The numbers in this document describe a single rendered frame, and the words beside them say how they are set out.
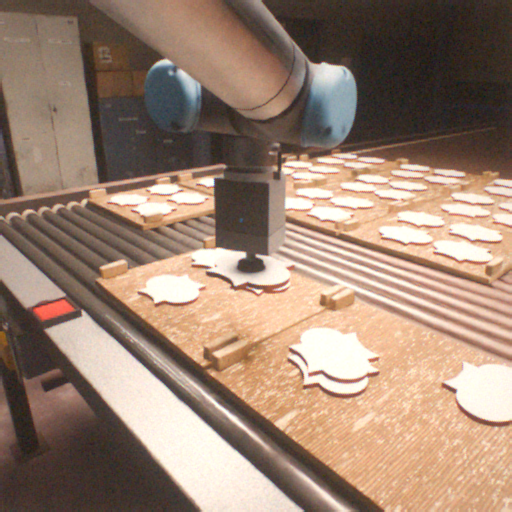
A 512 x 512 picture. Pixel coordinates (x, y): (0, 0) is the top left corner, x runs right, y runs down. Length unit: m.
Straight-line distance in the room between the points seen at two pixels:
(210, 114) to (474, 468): 0.48
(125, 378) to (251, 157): 0.38
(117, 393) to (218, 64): 0.50
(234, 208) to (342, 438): 0.33
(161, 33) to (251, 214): 0.35
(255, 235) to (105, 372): 0.32
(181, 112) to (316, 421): 0.40
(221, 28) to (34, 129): 4.89
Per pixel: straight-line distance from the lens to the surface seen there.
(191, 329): 0.78
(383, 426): 0.61
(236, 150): 0.59
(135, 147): 5.52
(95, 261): 1.16
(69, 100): 5.24
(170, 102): 0.49
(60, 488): 1.88
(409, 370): 0.72
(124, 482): 1.83
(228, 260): 0.70
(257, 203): 0.60
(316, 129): 0.41
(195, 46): 0.32
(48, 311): 0.93
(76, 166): 5.31
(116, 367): 0.76
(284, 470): 0.57
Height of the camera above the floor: 1.34
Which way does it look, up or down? 22 degrees down
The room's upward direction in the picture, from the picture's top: straight up
